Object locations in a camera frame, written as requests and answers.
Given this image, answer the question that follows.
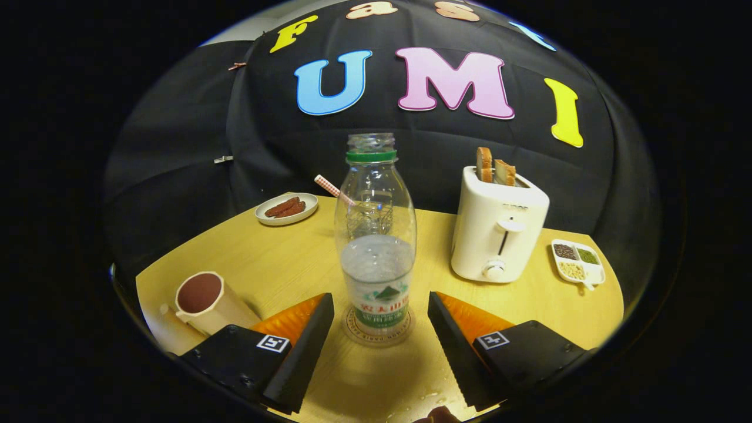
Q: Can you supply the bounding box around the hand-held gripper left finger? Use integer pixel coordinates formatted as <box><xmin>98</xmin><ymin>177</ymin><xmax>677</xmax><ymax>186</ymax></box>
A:
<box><xmin>176</xmin><ymin>293</ymin><xmax>335</xmax><ymax>415</ymax></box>

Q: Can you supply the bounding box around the red checked straw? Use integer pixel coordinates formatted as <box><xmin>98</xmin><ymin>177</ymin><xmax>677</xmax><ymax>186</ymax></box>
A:
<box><xmin>314</xmin><ymin>174</ymin><xmax>356</xmax><ymax>206</ymax></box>

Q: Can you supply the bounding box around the round wooden coaster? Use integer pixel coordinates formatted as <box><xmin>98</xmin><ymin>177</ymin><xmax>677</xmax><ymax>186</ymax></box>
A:
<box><xmin>342</xmin><ymin>305</ymin><xmax>415</xmax><ymax>347</ymax></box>

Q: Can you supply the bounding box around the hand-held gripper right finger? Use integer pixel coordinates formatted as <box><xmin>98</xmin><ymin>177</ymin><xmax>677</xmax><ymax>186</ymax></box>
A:
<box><xmin>427</xmin><ymin>291</ymin><xmax>597</xmax><ymax>412</ymax></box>

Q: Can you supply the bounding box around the black backdrop cloth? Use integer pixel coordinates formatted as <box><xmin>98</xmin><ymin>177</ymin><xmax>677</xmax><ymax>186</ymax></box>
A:
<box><xmin>103</xmin><ymin>0</ymin><xmax>662</xmax><ymax>306</ymax></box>

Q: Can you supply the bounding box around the toast slice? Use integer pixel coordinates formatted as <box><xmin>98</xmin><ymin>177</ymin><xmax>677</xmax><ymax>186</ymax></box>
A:
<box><xmin>493</xmin><ymin>159</ymin><xmax>517</xmax><ymax>187</ymax></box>
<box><xmin>476</xmin><ymin>147</ymin><xmax>494</xmax><ymax>183</ymax></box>

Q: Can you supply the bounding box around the beige cup with handle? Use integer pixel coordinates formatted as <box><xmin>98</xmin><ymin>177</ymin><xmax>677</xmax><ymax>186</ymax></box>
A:
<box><xmin>159</xmin><ymin>271</ymin><xmax>262</xmax><ymax>356</ymax></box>

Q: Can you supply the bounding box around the clear plastic juice bottle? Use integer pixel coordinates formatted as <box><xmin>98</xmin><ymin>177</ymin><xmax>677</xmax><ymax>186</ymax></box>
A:
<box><xmin>334</xmin><ymin>133</ymin><xmax>417</xmax><ymax>330</ymax></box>

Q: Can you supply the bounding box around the white divided grain dish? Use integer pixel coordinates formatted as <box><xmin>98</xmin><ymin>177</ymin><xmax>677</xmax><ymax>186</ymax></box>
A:
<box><xmin>551</xmin><ymin>239</ymin><xmax>606</xmax><ymax>291</ymax></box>

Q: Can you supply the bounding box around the wooden table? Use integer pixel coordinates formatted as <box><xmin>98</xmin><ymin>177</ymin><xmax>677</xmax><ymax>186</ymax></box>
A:
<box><xmin>135</xmin><ymin>193</ymin><xmax>625</xmax><ymax>423</ymax></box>

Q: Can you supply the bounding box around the white toaster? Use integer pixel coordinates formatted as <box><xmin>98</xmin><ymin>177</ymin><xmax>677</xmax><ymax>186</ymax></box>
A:
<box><xmin>451</xmin><ymin>166</ymin><xmax>550</xmax><ymax>284</ymax></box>

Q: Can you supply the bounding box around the small white round plate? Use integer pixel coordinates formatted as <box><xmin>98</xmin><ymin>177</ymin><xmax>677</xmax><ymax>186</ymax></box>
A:
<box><xmin>255</xmin><ymin>193</ymin><xmax>319</xmax><ymax>227</ymax></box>

